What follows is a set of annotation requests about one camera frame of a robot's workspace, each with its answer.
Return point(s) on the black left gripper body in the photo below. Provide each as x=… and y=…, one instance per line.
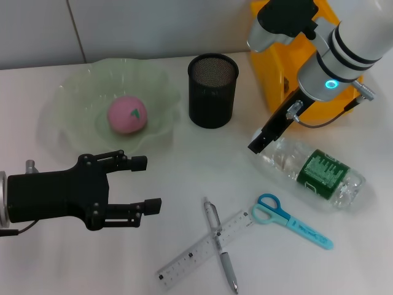
x=58, y=196

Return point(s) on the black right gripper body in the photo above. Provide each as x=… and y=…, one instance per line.
x=282, y=121

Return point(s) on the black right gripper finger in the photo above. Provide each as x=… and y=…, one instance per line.
x=261, y=143

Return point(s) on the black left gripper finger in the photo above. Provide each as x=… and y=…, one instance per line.
x=138, y=163
x=152, y=206

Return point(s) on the pink peach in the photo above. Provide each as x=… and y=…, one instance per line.
x=122, y=118

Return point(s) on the clear water bottle green label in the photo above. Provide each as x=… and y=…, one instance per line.
x=325, y=172

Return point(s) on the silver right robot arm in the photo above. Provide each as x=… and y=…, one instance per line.
x=344, y=46

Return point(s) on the black mesh pen cup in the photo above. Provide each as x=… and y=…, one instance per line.
x=212, y=104

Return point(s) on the transparent plastic ruler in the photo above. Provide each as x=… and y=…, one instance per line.
x=184, y=261

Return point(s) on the green glass fruit plate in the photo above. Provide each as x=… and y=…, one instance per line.
x=76, y=101

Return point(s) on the clear grey ballpoint pen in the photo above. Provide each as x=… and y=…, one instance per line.
x=227, y=264

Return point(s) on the blue scissors with blade cover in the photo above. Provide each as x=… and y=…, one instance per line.
x=304, y=229

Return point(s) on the yellow plastic storage bin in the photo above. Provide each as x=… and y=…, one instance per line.
x=270, y=77

